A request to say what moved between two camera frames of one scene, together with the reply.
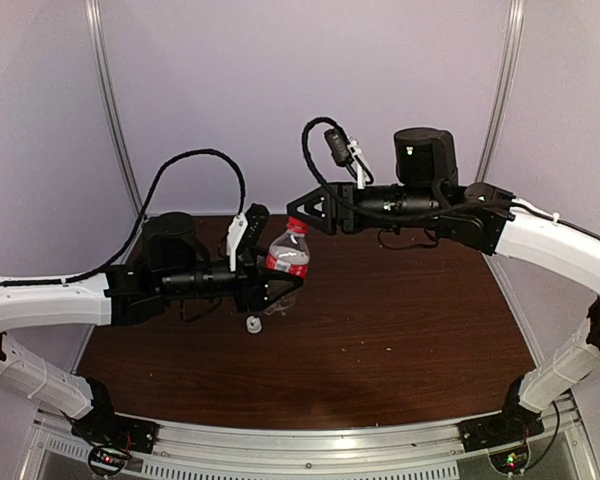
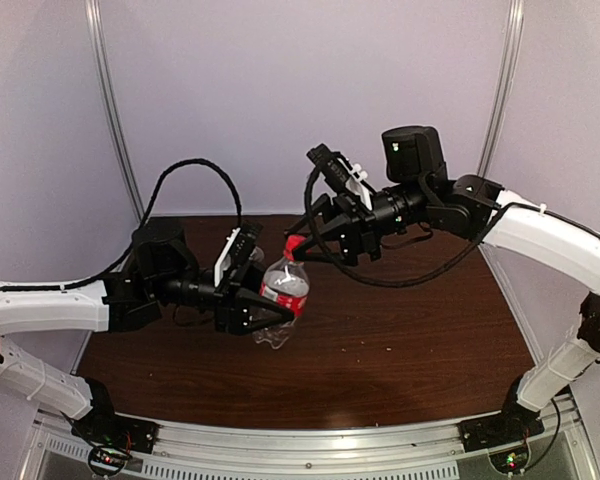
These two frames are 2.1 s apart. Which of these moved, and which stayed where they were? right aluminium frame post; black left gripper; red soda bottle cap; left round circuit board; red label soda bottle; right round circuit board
Moved: red soda bottle cap; black left gripper; red label soda bottle
Stayed: right aluminium frame post; left round circuit board; right round circuit board
